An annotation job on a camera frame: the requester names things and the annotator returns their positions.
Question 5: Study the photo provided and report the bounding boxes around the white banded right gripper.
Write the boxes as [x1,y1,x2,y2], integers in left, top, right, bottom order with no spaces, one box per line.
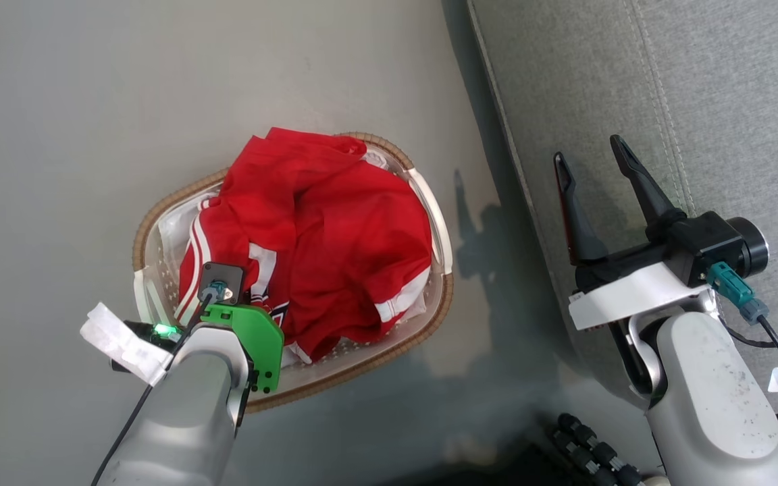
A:
[553,134,712,331]

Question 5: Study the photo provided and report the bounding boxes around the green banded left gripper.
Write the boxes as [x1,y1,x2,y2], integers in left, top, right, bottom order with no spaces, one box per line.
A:
[199,303,286,395]

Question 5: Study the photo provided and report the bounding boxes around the red white striped sports garment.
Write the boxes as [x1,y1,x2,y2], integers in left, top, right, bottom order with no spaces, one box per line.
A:
[174,127,434,365]

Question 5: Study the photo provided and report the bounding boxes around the white translucent cloth basket liner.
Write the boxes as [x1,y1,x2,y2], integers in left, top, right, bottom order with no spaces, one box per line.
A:
[157,147,430,365]

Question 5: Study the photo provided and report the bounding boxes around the woven rim white laundry basket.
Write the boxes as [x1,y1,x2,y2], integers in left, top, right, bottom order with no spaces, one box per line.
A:
[132,132,455,414]

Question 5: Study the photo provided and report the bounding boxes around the grey fabric sofa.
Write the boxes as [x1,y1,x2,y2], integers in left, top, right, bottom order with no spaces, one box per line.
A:
[467,0,778,486]

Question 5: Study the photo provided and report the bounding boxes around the teal right camera cable plug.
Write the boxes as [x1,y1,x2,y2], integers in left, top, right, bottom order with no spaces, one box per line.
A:
[707,261,769,325]

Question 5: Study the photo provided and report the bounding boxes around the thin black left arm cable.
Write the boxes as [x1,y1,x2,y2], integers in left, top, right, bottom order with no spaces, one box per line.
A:
[90,289,218,486]

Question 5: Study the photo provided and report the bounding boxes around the black ribbed cable hose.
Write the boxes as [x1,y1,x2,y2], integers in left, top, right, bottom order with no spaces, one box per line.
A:
[551,412,648,486]

